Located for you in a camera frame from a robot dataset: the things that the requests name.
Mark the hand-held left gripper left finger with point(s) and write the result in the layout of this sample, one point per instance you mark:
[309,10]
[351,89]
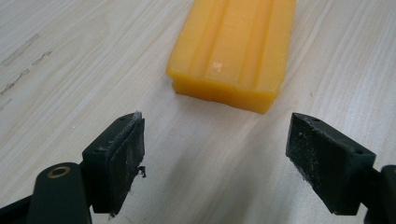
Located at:
[115,165]

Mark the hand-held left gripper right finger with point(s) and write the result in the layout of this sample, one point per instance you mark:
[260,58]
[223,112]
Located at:
[327,161]

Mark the yellow soap bar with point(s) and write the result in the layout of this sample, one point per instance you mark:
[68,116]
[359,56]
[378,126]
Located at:
[232,53]

